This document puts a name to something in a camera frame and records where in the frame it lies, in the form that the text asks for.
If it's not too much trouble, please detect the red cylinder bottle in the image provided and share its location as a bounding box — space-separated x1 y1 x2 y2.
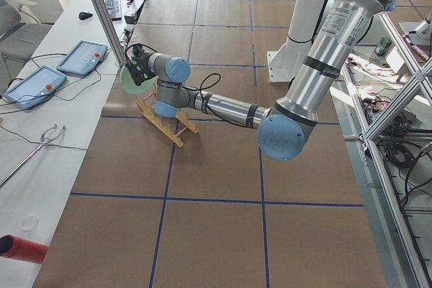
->
1 235 48 264

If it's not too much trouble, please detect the black computer mouse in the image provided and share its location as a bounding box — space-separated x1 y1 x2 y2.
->
78 11 93 21

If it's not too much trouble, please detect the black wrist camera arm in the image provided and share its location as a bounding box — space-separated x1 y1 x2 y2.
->
132 43 145 58

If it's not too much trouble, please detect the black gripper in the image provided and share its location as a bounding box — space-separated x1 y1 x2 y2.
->
126 53 153 86

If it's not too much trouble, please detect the wooden dish rack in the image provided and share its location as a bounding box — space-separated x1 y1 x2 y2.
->
135 86 199 148

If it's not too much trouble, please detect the metal reacher grabber tool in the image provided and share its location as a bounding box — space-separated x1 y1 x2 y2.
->
1 124 67 188

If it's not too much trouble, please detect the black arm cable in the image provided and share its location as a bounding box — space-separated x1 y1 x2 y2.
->
185 72 223 113

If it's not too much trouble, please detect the blue teach pendant near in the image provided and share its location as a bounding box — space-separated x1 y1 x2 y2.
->
3 65 67 109

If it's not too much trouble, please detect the black keyboard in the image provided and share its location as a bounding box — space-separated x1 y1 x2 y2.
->
103 0 122 21

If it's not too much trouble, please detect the blue teach pendant far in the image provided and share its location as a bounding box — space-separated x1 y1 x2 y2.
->
56 40 108 76

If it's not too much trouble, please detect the aluminium side frame rail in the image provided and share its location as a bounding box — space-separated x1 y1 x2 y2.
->
337 14 432 288

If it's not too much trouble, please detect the aluminium frame post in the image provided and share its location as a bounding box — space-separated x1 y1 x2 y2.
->
91 0 126 67

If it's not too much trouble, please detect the blue teach pendant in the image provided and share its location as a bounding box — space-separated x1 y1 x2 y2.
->
3 65 67 109
56 40 108 76

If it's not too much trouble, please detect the light green plate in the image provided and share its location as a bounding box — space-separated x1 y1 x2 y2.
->
120 65 157 94

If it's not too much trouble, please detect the grey office chair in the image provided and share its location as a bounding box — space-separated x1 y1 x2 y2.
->
1 0 52 62

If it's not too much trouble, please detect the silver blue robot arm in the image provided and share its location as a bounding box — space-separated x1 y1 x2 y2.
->
120 0 394 161

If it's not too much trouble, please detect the clear tape ring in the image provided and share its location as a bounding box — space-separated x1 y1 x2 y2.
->
22 213 41 231

